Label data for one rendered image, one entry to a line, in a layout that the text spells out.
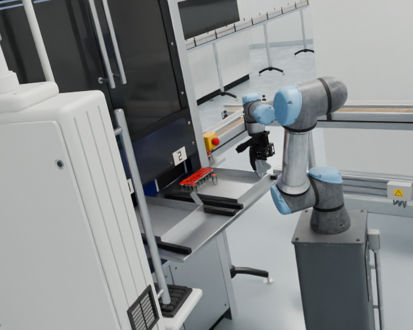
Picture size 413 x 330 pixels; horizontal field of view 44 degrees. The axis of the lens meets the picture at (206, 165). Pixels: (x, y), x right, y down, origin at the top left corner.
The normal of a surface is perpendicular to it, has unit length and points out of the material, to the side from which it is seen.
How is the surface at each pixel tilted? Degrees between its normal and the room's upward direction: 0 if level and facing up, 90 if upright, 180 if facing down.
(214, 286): 90
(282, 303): 0
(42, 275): 90
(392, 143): 90
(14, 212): 90
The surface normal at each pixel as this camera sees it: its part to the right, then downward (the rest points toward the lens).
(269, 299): -0.18, -0.92
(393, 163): -0.58, 0.39
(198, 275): 0.80, 0.07
